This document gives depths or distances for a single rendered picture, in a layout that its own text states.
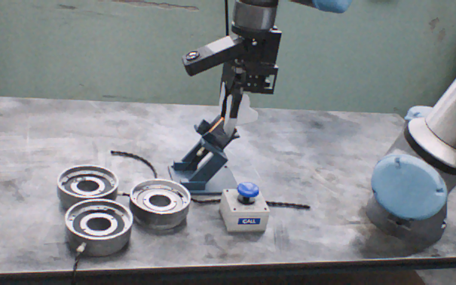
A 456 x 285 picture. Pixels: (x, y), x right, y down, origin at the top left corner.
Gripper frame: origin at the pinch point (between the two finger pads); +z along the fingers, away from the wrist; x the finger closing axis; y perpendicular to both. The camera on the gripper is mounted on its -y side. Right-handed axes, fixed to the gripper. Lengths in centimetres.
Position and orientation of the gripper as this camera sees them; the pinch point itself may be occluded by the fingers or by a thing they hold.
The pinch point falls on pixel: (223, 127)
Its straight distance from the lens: 106.6
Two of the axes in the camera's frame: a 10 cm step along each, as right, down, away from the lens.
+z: -1.5, 8.7, 4.6
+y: 9.6, 0.1, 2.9
